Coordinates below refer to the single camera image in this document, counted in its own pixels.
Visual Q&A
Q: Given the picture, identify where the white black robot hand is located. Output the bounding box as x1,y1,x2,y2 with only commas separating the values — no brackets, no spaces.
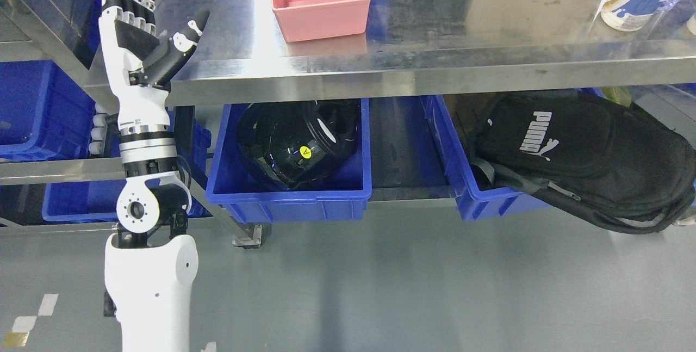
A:
98,0,210,97

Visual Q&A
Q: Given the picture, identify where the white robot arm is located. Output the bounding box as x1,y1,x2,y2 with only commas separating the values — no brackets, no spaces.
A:
104,94,198,351

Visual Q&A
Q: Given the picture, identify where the blue bin far left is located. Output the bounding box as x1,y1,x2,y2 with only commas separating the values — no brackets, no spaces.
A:
1,60,95,162

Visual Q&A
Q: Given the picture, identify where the blue bin lower left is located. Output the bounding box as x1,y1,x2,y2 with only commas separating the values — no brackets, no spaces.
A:
41,119,212,224

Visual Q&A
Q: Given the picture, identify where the black glossy helmet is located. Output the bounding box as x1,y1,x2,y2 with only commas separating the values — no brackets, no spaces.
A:
236,99,362,191

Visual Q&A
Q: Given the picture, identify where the table caster wheel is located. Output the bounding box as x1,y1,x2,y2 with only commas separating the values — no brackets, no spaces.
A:
233,223,272,249

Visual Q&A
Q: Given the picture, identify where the blue bin with helmet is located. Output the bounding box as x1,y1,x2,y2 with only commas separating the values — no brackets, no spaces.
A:
206,98,373,223

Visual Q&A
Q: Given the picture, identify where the stainless steel table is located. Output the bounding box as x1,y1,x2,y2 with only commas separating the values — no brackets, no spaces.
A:
0,0,696,248

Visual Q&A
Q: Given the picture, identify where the blue bin with backpack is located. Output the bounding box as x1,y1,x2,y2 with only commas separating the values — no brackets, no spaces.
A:
419,94,550,221

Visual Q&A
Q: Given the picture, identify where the black Puma backpack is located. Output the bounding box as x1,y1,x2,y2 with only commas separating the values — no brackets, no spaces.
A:
468,89,694,234

